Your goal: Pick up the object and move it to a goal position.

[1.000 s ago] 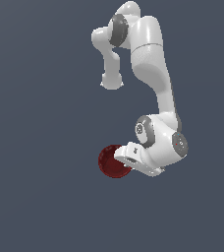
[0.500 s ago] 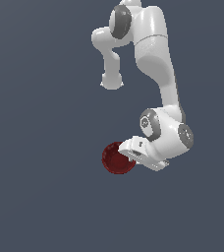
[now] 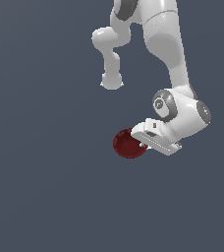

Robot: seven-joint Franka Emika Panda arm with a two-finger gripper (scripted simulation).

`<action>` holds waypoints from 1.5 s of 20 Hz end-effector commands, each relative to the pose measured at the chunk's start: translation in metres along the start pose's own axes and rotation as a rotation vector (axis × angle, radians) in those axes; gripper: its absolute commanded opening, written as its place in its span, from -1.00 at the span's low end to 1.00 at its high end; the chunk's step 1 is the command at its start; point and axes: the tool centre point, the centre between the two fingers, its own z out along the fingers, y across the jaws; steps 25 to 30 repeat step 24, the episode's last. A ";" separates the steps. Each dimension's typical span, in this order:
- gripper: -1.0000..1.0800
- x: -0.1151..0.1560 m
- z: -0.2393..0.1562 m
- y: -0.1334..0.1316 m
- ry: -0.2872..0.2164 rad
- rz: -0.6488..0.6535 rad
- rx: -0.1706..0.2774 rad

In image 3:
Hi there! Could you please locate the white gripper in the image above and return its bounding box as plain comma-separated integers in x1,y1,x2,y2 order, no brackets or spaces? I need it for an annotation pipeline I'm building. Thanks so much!
130,118,183,157

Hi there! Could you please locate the dark red bowl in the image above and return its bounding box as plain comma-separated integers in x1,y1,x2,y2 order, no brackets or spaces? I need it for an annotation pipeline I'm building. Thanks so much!
112,128,149,159

